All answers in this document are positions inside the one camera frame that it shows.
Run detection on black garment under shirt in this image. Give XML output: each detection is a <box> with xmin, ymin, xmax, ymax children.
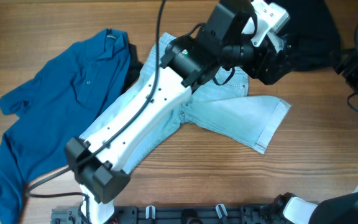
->
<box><xmin>121</xmin><ymin>44</ymin><xmax>144</xmax><ymax>94</ymax></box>

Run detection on dark blue polo shirt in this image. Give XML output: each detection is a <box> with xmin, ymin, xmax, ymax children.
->
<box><xmin>0</xmin><ymin>29</ymin><xmax>131</xmax><ymax>223</ymax></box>

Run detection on folded black clothes pile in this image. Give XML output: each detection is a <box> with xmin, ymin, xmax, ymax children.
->
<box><xmin>272</xmin><ymin>0</ymin><xmax>341</xmax><ymax>72</ymax></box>

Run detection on left white rail clip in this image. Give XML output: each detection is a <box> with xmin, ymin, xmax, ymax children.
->
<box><xmin>145</xmin><ymin>205</ymin><xmax>156</xmax><ymax>220</ymax></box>

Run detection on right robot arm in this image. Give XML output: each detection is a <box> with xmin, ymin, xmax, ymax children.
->
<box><xmin>253</xmin><ymin>69</ymin><xmax>358</xmax><ymax>202</ymax></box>

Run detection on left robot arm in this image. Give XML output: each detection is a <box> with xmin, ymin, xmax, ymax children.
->
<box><xmin>65</xmin><ymin>1</ymin><xmax>291</xmax><ymax>223</ymax></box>

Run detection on light blue denim shorts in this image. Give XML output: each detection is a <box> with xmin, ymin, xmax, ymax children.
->
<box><xmin>78</xmin><ymin>32</ymin><xmax>291</xmax><ymax>174</ymax></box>

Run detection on white rail clip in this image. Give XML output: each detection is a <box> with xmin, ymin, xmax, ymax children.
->
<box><xmin>145</xmin><ymin>205</ymin><xmax>156</xmax><ymax>220</ymax></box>
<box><xmin>215</xmin><ymin>204</ymin><xmax>229</xmax><ymax>224</ymax></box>

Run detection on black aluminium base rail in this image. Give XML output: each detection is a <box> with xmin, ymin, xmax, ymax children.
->
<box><xmin>50</xmin><ymin>203</ymin><xmax>288</xmax><ymax>224</ymax></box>

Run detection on right white rail clip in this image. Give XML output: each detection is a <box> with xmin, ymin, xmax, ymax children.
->
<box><xmin>215</xmin><ymin>204</ymin><xmax>229</xmax><ymax>224</ymax></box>

